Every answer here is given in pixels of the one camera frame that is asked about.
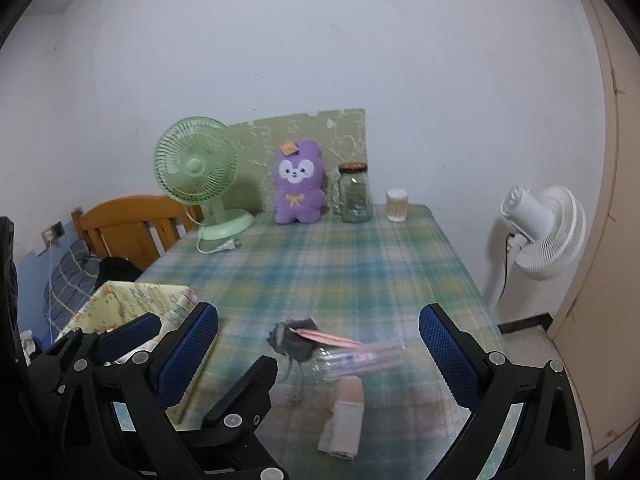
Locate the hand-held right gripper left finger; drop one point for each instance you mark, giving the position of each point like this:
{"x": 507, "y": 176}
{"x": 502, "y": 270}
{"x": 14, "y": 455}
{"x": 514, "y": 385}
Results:
{"x": 187, "y": 355}

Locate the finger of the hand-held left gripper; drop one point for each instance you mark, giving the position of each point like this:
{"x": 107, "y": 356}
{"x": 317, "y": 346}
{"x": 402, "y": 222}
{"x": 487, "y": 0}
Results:
{"x": 240, "y": 390}
{"x": 130, "y": 332}

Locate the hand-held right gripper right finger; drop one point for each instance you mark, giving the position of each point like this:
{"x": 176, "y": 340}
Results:
{"x": 450, "y": 360}

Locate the yellow patterned storage box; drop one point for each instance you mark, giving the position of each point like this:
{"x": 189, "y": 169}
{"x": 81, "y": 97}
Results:
{"x": 135, "y": 297}

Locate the grey sock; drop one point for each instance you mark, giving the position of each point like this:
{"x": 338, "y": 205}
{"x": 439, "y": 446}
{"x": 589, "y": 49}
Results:
{"x": 292, "y": 345}

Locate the clear plastic tube bottle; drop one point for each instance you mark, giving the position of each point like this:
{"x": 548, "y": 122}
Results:
{"x": 360, "y": 360}

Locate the pink packet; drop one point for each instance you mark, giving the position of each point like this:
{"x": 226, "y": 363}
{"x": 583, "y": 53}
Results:
{"x": 325, "y": 337}

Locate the beige cloth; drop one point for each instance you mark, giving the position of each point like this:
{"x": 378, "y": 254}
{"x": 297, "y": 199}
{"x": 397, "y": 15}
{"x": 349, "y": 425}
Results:
{"x": 342, "y": 425}

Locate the blue plaid pillow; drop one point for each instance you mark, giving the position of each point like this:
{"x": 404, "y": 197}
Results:
{"x": 65, "y": 280}

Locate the black clothing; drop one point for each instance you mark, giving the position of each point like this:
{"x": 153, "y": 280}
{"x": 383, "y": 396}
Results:
{"x": 117, "y": 270}

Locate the white cloth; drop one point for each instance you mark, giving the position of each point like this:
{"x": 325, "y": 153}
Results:
{"x": 30, "y": 345}

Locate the wooden bed headboard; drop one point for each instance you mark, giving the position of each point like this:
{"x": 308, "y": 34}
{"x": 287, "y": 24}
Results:
{"x": 125, "y": 225}

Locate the plaid tablecloth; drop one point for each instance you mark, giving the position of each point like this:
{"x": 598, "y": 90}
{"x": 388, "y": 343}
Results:
{"x": 350, "y": 270}

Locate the white standing fan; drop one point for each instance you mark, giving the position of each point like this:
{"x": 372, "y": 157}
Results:
{"x": 550, "y": 240}

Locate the cotton swab container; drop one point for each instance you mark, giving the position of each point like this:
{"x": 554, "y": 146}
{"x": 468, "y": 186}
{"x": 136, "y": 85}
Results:
{"x": 397, "y": 207}

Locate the green desk fan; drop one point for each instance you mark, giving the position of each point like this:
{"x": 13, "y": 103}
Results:
{"x": 195, "y": 165}

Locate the glass jar with lid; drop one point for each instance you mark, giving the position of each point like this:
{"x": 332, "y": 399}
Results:
{"x": 355, "y": 195}

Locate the purple plush toy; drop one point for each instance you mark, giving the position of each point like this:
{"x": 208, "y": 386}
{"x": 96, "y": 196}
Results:
{"x": 300, "y": 200}

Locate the beige door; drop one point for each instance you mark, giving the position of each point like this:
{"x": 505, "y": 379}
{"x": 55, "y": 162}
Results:
{"x": 600, "y": 210}

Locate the green patterned board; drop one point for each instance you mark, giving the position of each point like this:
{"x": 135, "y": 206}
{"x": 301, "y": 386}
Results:
{"x": 345, "y": 135}

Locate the wall socket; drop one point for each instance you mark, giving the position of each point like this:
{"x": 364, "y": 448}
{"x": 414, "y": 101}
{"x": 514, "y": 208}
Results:
{"x": 54, "y": 232}

